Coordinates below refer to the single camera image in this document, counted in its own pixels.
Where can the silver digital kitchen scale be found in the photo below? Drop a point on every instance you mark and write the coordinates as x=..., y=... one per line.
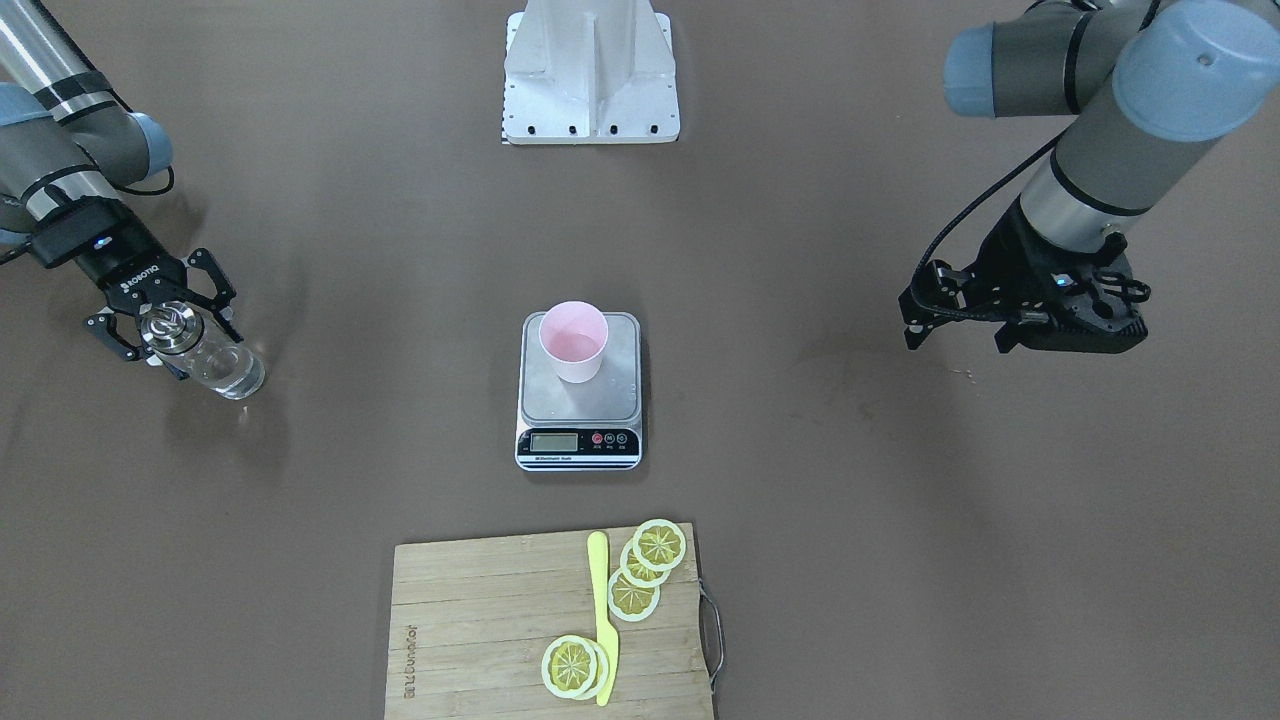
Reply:
x=592, y=426

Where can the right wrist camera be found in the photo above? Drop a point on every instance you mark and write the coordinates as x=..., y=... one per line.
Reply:
x=74, y=229

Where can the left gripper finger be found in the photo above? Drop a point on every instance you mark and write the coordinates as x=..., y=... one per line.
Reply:
x=934, y=297
x=1008, y=337

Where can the lemon slice back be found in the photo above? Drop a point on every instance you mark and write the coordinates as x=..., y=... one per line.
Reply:
x=629, y=602

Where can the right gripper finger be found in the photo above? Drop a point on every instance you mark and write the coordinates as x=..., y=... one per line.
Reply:
x=103, y=327
x=218, y=306

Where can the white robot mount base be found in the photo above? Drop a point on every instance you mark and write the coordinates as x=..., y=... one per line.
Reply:
x=580, y=72

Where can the lemon slice under tip slice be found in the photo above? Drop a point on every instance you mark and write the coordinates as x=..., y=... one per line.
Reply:
x=636, y=573

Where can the lemon slice middle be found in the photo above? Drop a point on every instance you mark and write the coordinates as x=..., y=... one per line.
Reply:
x=601, y=674

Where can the lemon slice front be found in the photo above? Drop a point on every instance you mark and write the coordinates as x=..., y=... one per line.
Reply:
x=567, y=666

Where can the pink plastic cup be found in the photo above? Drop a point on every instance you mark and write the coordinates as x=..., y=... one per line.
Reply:
x=574, y=335

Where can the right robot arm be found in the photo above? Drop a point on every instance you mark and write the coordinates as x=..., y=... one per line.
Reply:
x=72, y=151

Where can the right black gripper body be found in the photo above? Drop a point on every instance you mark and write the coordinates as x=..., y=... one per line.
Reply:
x=128, y=276

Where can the bamboo cutting board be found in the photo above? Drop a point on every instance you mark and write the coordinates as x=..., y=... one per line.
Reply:
x=470, y=620

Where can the yellow plastic knife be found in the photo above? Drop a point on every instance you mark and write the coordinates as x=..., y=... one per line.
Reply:
x=599, y=557

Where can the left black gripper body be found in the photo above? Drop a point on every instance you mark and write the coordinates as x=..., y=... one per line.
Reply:
x=1003, y=262

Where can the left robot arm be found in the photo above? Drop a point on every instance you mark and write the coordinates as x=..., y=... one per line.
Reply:
x=1150, y=87

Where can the lemon slice by knife tip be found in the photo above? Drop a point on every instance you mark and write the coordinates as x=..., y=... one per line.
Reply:
x=659, y=545

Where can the glass sauce dispenser bottle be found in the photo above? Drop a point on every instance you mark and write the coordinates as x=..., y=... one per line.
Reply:
x=182, y=338

